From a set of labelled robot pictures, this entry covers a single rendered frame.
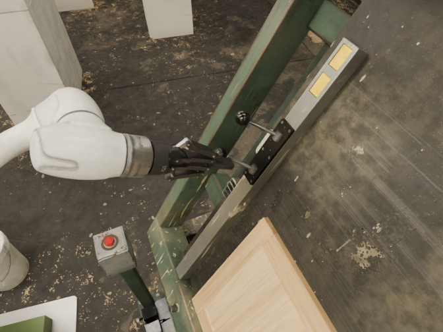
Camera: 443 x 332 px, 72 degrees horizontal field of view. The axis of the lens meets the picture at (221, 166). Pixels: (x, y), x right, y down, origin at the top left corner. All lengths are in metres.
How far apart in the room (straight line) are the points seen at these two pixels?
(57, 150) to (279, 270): 0.59
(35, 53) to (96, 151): 2.38
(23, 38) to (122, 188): 1.35
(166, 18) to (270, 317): 3.92
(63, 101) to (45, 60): 2.23
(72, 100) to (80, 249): 1.83
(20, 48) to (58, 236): 1.46
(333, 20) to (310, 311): 0.71
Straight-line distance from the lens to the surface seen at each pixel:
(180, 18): 4.40
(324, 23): 0.90
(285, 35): 0.91
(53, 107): 0.72
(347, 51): 0.74
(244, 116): 0.74
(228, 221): 0.96
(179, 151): 0.68
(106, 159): 0.60
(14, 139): 0.76
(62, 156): 0.58
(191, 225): 1.44
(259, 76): 0.94
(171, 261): 1.25
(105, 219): 2.51
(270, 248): 0.85
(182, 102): 3.30
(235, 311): 1.01
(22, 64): 3.00
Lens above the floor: 2.05
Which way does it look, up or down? 50 degrees down
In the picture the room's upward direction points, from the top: straight up
